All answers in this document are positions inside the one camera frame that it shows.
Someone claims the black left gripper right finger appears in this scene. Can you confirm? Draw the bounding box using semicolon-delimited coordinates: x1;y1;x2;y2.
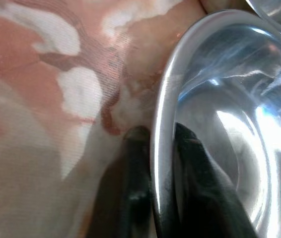
172;123;258;238

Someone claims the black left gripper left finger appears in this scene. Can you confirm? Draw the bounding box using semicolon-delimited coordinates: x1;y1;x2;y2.
117;126;161;238

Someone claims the shiny steel bowl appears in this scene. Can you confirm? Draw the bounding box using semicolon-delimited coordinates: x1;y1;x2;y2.
152;9;281;238
244;0;281;36

